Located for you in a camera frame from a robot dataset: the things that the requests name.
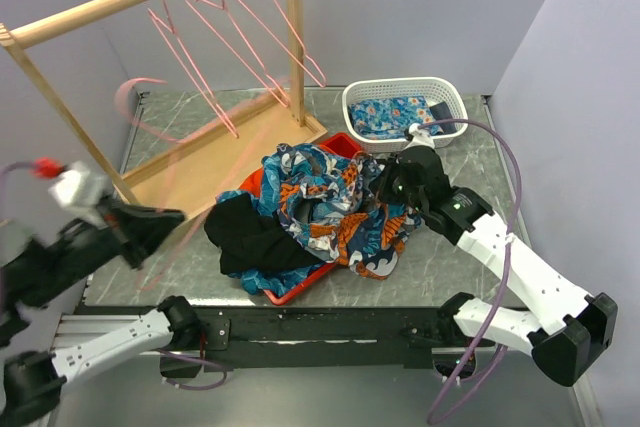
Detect black garment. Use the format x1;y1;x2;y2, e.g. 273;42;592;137
204;193;325;276

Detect white plastic basket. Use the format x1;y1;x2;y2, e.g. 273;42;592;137
342;77;468;153

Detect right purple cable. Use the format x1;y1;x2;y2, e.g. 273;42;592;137
425;118;524;426

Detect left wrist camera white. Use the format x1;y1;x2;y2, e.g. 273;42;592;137
48;161;107;229

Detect wooden clothes rack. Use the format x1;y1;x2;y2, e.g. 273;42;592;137
1;0;327;219

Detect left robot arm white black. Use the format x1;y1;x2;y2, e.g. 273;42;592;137
1;196;201;426

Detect red plastic tray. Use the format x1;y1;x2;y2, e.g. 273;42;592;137
240;132;361;306

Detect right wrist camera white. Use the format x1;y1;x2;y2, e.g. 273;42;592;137
402;123;435;152

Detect blue floral cloth in basket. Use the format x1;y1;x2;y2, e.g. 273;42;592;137
347;96;439;140

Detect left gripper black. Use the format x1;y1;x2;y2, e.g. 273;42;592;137
22;185;191;306

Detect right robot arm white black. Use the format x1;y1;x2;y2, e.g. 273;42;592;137
373;146;618;387

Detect dark denim cloth in basket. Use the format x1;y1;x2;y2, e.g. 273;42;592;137
430;102;457;135

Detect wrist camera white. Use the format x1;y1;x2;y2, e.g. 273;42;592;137
48;161;107;229
402;123;435;152

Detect pink wire hanger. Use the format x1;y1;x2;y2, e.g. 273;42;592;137
147;0;239;139
219;0;327;88
184;0;287;107
121;93;302;292

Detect blue floral shorts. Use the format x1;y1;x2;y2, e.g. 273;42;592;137
214;189;331;298

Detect orange blue patterned shorts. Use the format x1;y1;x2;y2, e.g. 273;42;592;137
260;143;421;280

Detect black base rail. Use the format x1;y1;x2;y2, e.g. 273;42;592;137
169;307;471;369

